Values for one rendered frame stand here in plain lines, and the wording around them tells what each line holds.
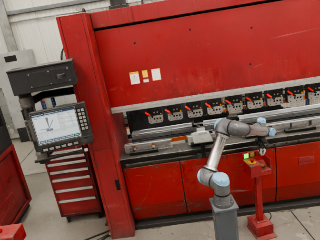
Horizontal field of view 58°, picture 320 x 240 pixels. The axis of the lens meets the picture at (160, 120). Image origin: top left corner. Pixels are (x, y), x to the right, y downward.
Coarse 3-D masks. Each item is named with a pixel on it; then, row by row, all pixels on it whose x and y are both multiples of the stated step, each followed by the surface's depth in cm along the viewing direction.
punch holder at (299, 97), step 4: (288, 88) 281; (292, 88) 281; (296, 88) 281; (300, 88) 282; (292, 92) 282; (296, 92) 282; (300, 92) 282; (288, 96) 283; (292, 96) 283; (296, 96) 283; (300, 96) 285; (288, 100) 285; (292, 100) 285; (296, 100) 285; (300, 100) 285
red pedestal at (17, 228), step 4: (12, 224) 228; (16, 224) 227; (20, 224) 226; (0, 228) 225; (4, 228) 224; (8, 228) 224; (12, 228) 223; (16, 228) 222; (20, 228) 224; (0, 232) 219; (4, 232) 219; (8, 232) 218; (12, 232) 218; (16, 232) 218; (20, 232) 223; (24, 232) 229; (0, 236) 215; (4, 236) 215; (8, 236) 214; (12, 236) 213; (16, 236) 217; (20, 236) 223; (24, 236) 228
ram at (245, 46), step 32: (288, 0) 257; (96, 32) 265; (128, 32) 265; (160, 32) 265; (192, 32) 265; (224, 32) 265; (256, 32) 265; (288, 32) 265; (128, 64) 274; (160, 64) 274; (192, 64) 274; (224, 64) 274; (256, 64) 274; (288, 64) 274; (128, 96) 283; (160, 96) 284; (224, 96) 284
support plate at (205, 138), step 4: (196, 132) 298; (208, 132) 292; (192, 136) 289; (196, 136) 288; (200, 136) 286; (204, 136) 285; (208, 136) 283; (196, 140) 278; (200, 140) 276; (204, 140) 275; (208, 140) 273; (212, 140) 272
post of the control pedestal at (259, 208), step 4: (260, 176) 270; (256, 180) 271; (260, 180) 272; (256, 184) 272; (260, 184) 273; (256, 188) 274; (260, 188) 274; (256, 192) 276; (260, 192) 276; (256, 196) 277; (260, 196) 277; (256, 200) 279; (260, 200) 278; (256, 204) 281; (260, 204) 280; (256, 208) 283; (260, 208) 281; (256, 212) 285; (260, 212) 282; (256, 216) 287; (260, 216) 284
